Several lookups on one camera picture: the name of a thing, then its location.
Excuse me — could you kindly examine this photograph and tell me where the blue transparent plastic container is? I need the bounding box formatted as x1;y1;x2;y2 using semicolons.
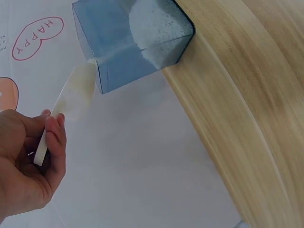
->
71;0;196;95

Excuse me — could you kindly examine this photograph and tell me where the white plastic scoop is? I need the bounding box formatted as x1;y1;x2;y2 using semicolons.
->
33;62;96;166

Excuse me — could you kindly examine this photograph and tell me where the person's left hand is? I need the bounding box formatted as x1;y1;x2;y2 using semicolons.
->
0;108;67;226

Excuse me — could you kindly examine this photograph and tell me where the white powder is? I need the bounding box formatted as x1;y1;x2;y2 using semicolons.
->
128;0;194;70

